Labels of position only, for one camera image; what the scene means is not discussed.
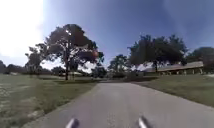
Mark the robot's own part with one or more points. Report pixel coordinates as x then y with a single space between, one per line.
142 122
72 123

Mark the green grass field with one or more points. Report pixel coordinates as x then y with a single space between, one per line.
191 86
31 93

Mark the small dark tree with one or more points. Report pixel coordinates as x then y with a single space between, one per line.
34 61

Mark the long low building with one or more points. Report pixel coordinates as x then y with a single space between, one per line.
181 68

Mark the large spreading tree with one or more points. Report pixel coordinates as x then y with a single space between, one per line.
68 43

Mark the broad dark tree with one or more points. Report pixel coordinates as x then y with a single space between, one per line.
156 50

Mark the distant dark trees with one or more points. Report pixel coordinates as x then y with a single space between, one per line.
5 67

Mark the grey asphalt path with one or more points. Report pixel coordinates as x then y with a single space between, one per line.
118 103

